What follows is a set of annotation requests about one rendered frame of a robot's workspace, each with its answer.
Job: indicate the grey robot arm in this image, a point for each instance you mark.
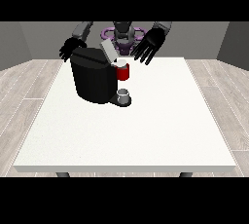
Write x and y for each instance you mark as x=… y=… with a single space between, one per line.
x=162 y=25
x=82 y=29

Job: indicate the grey coffee pod pale top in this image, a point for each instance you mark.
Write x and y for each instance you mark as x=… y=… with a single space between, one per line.
x=121 y=63

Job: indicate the red pod holder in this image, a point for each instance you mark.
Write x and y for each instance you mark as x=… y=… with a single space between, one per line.
x=123 y=72

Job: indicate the pale grey machine lid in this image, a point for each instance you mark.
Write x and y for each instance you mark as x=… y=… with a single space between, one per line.
x=108 y=50

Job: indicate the black coffee machine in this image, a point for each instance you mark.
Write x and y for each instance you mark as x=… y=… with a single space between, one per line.
x=94 y=76

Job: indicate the grey robot trunk purple rings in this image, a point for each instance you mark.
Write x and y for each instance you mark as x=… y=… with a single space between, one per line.
x=122 y=35

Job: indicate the small grey cup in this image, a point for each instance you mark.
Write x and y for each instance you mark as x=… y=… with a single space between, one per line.
x=123 y=96

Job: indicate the dark table leg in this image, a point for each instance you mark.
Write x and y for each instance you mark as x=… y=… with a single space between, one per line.
x=63 y=174
x=186 y=174

